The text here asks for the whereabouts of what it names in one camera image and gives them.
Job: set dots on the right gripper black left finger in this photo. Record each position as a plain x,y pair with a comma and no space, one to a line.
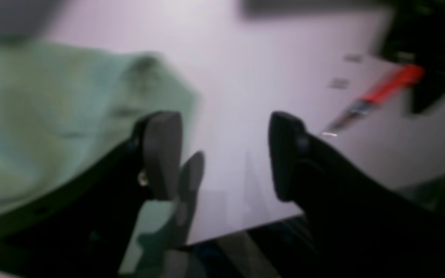
83,229

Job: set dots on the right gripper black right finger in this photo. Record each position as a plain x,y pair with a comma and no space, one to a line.
360,229

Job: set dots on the green T-shirt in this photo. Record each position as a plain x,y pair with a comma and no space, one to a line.
63,108

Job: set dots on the orange handled tool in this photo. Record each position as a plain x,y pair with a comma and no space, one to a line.
401,78

